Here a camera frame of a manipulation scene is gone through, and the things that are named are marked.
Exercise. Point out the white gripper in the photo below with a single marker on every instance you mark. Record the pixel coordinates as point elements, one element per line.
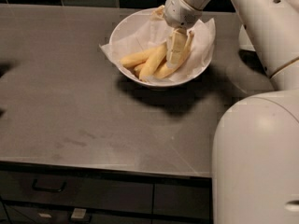
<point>179,12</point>

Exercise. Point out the yellow banana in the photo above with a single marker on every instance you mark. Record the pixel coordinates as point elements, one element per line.
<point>153,62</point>
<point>164,71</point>
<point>137,58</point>

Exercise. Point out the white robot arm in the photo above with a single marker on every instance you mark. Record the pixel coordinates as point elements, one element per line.
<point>255,154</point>

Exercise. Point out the white bowl with bananas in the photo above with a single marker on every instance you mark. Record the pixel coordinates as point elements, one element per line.
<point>124,31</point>

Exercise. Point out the small yellow banana underneath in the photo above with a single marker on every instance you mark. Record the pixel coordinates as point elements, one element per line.
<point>138,69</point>

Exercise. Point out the lower left drawer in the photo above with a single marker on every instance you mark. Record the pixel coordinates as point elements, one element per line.
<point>44,214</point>

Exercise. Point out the left drawer with handle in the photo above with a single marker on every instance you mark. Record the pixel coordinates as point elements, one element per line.
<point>76,191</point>

